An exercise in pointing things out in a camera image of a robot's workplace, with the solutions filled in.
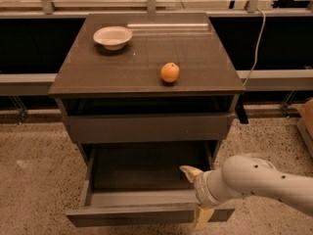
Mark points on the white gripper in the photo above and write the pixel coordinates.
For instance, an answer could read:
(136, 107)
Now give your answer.
(202, 189)

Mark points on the grey drawer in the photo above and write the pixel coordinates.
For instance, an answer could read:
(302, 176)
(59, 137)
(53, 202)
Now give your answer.
(147, 128)
(139, 183)

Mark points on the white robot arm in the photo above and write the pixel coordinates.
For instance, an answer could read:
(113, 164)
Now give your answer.
(242, 177)

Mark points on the grey top drawer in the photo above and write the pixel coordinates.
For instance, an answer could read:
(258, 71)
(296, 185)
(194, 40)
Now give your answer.
(147, 128)

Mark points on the grey drawer cabinet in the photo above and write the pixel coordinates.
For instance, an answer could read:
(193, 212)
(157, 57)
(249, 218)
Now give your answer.
(94, 81)

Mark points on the orange fruit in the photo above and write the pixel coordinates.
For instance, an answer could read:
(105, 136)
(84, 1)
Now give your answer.
(169, 72)

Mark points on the cardboard box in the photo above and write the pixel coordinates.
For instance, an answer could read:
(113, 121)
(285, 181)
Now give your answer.
(305, 124)

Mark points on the white paper bowl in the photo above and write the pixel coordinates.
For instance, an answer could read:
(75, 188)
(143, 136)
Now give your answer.
(112, 37)

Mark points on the metal window railing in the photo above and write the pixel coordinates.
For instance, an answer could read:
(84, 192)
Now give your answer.
(150, 0)

